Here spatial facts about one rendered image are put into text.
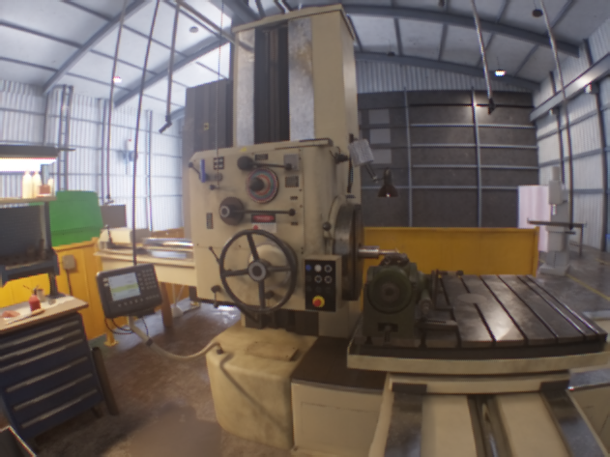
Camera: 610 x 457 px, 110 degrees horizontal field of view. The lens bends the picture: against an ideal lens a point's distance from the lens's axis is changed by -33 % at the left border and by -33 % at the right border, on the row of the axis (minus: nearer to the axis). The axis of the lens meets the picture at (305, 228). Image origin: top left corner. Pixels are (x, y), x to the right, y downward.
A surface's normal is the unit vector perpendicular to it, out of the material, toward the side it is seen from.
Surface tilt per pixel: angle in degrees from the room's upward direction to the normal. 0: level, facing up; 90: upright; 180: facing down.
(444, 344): 90
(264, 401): 90
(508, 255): 90
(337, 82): 90
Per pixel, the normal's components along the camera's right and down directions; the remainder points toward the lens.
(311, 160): -0.33, 0.10
